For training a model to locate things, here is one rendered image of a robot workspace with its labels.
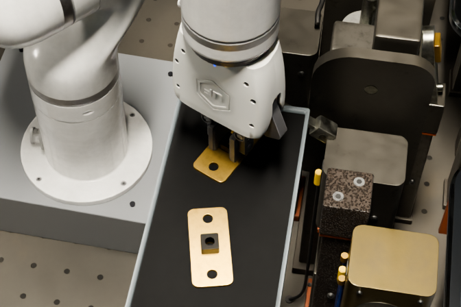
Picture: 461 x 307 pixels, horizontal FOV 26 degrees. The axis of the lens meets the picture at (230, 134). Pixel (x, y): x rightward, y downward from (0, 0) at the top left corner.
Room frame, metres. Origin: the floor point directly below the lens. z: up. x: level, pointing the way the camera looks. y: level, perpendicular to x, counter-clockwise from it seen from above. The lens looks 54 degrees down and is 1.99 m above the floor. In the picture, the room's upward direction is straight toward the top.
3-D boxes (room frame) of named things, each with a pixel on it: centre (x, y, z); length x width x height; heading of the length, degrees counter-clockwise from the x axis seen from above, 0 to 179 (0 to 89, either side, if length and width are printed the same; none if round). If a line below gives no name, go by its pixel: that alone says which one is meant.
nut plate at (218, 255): (0.47, 0.02, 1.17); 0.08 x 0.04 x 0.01; 5
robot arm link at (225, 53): (0.58, 0.00, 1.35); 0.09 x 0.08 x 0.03; 56
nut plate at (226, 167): (0.58, 0.00, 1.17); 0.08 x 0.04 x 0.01; 146
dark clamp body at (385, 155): (0.63, -0.14, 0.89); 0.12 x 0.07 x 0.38; 80
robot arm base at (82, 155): (0.83, 0.21, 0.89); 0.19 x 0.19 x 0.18
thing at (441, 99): (0.79, -0.26, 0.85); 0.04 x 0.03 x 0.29; 170
